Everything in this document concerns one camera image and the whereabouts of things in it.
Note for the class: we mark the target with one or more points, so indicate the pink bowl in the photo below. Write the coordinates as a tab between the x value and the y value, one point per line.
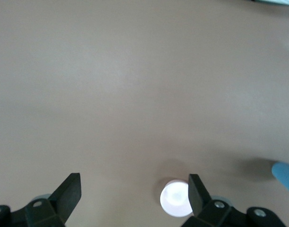
175	198

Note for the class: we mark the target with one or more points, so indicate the brown table cover mat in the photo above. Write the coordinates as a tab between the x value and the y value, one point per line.
135	94

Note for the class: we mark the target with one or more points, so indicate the blue plastic cup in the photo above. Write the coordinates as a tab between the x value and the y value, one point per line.
285	176

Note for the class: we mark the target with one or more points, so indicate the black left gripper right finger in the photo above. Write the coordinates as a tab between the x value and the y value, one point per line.
198	201

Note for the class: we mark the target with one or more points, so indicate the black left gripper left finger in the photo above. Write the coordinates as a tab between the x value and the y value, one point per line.
64	198

